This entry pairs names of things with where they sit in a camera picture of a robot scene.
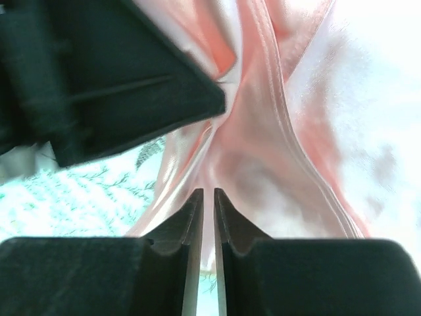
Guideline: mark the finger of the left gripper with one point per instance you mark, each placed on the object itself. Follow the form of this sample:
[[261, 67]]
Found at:
[[93, 79]]

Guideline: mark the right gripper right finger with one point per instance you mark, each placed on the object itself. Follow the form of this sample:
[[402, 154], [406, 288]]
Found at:
[[260, 275]]

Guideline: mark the salmon pink satin napkin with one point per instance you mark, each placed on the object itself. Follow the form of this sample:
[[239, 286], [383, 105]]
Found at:
[[321, 134]]

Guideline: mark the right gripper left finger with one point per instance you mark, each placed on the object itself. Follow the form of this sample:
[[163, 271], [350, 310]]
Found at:
[[156, 274]]

